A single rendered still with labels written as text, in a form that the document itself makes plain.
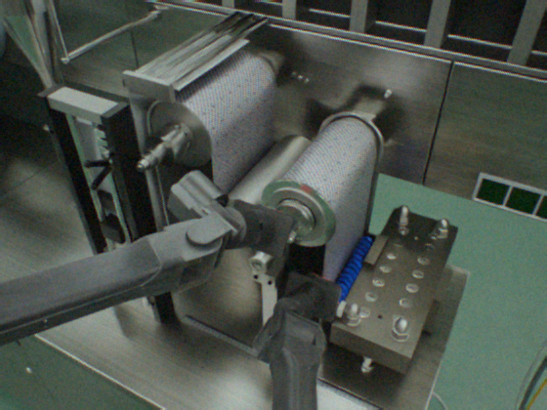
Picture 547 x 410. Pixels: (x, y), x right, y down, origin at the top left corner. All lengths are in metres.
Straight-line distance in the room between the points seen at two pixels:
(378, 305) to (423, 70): 0.47
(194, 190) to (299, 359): 0.28
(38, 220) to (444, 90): 1.12
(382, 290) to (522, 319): 1.52
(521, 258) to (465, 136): 1.78
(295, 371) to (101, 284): 0.29
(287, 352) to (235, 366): 0.39
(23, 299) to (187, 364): 0.60
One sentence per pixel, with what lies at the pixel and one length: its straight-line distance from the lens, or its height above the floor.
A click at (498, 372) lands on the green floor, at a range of 2.31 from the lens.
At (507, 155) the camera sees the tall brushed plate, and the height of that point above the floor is 1.27.
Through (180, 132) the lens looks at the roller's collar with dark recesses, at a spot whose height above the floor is 1.36.
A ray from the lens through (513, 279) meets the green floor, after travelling 2.67.
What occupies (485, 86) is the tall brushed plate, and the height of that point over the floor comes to 1.41.
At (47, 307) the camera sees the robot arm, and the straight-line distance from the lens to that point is 0.55.
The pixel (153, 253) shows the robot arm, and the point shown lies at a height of 1.42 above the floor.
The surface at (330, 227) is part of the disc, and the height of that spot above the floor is 1.25.
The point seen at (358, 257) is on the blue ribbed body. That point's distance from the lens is 1.10.
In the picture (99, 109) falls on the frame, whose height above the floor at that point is 1.44.
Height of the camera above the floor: 1.83
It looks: 41 degrees down
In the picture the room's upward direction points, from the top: straight up
